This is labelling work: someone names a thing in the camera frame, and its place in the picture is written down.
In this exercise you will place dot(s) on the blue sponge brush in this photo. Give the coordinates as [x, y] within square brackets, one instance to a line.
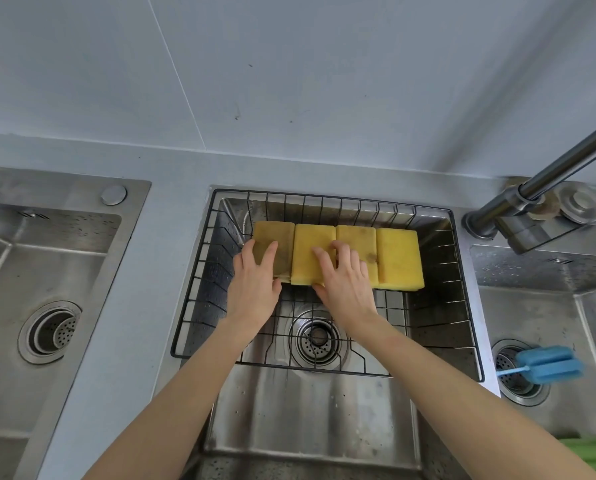
[548, 364]

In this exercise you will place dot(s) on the steel round drain cover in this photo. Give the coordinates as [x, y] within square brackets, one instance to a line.
[580, 202]

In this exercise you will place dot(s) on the person's right hand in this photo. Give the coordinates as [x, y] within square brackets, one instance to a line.
[348, 294]

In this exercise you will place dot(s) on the rusty round drain cover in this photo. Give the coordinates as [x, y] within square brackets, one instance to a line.
[548, 207]

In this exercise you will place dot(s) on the green sponge brush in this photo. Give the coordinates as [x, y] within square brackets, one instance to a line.
[593, 447]

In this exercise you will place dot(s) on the stainless steel single sink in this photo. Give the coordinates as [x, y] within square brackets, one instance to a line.
[42, 274]

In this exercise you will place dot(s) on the yellow sponge green backing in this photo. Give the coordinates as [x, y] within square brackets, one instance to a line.
[400, 259]
[302, 244]
[273, 234]

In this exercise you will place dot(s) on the small round steel cap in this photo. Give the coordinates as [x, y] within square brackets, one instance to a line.
[113, 194]

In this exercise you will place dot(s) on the stainless steel double sink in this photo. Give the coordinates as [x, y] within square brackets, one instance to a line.
[308, 409]

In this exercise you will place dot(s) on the dark grey gooseneck faucet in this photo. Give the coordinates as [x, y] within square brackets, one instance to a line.
[523, 229]

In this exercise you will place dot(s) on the stained yellow sponge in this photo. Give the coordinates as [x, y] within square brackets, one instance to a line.
[363, 242]

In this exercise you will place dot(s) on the person's left hand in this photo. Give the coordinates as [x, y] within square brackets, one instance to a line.
[253, 294]

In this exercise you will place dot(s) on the person's right forearm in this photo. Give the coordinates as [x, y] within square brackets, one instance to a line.
[468, 404]

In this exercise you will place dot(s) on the steel drain strainer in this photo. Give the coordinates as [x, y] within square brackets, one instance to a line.
[508, 389]
[319, 339]
[50, 332]

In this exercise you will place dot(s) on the person's left forearm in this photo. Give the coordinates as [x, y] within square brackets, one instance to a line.
[178, 404]

